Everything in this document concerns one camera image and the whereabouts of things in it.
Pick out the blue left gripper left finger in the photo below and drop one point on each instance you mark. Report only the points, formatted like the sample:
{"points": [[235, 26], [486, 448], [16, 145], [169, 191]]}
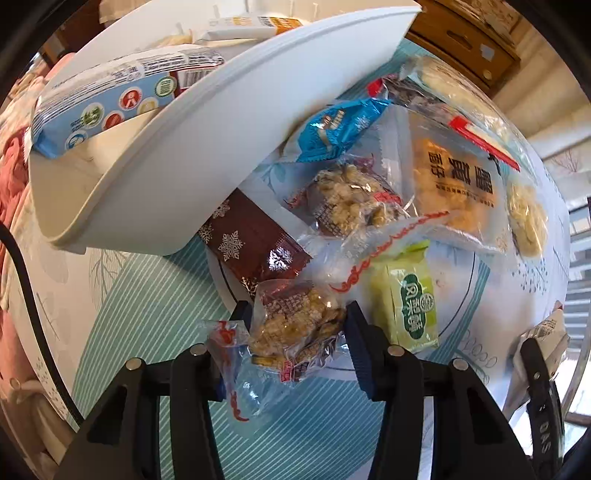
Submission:
{"points": [[230, 339]]}

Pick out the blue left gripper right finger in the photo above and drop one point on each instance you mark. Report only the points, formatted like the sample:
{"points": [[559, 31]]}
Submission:
{"points": [[368, 347]]}

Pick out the green pineapple cake pack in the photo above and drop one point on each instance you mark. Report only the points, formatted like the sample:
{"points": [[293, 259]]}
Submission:
{"points": [[403, 298]]}

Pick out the red white snack bag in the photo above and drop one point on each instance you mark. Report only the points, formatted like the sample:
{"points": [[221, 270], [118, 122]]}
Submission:
{"points": [[540, 349]]}

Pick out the peanut brittle clear pack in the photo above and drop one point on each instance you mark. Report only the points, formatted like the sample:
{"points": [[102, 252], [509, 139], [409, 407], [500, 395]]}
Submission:
{"points": [[355, 218]]}

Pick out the clear bag orange cookies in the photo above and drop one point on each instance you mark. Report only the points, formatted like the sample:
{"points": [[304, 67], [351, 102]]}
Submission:
{"points": [[435, 169]]}

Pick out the small round rice cracker pack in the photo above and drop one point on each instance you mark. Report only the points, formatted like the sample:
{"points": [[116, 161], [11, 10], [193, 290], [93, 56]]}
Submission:
{"points": [[528, 219]]}

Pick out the blue foil candy pack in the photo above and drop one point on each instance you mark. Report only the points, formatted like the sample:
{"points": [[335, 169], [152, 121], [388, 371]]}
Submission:
{"points": [[331, 132]]}

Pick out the blue biscuit pack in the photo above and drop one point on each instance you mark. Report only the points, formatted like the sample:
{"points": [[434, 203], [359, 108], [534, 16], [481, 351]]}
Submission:
{"points": [[106, 95]]}

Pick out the white orange oats bar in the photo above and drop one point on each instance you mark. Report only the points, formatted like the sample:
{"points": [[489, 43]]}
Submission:
{"points": [[255, 27]]}

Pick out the bread pack clear wrapper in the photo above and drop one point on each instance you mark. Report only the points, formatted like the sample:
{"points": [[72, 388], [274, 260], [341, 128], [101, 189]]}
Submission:
{"points": [[452, 87]]}

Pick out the clear pack yellow crackers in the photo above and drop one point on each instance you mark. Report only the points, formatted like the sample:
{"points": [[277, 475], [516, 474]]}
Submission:
{"points": [[174, 39]]}

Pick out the leaf print tablecloth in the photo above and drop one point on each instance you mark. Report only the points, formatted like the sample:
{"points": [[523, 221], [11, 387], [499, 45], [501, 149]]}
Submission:
{"points": [[473, 439]]}

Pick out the brown snowflake chocolate pack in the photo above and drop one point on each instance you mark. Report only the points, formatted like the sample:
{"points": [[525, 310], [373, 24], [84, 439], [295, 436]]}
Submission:
{"points": [[251, 244]]}

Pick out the pastel floral blanket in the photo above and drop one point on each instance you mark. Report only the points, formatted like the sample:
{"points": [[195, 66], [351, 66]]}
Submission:
{"points": [[41, 430]]}

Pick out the white plastic storage bin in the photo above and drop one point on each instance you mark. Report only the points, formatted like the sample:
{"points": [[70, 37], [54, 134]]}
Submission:
{"points": [[147, 184]]}

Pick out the red dates zip bag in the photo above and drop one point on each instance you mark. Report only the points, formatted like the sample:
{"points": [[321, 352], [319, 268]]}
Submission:
{"points": [[407, 93]]}

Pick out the wooden desk with drawers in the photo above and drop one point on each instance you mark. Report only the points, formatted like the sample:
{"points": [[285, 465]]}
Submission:
{"points": [[468, 44]]}

